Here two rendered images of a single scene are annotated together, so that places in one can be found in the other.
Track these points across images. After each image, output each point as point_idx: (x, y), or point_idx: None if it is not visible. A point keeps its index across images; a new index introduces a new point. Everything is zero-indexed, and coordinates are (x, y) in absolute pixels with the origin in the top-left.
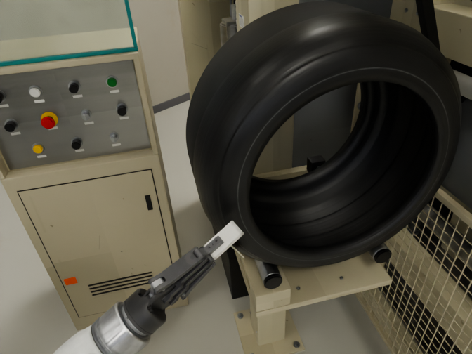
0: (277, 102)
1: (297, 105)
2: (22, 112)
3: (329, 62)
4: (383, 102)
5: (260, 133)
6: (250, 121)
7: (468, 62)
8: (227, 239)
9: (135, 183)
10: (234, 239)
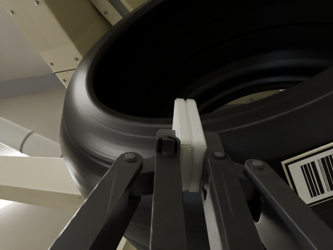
0: (73, 98)
1: (86, 80)
2: None
3: (78, 67)
4: (267, 67)
5: (85, 110)
6: (69, 123)
7: None
8: (175, 123)
9: None
10: (178, 108)
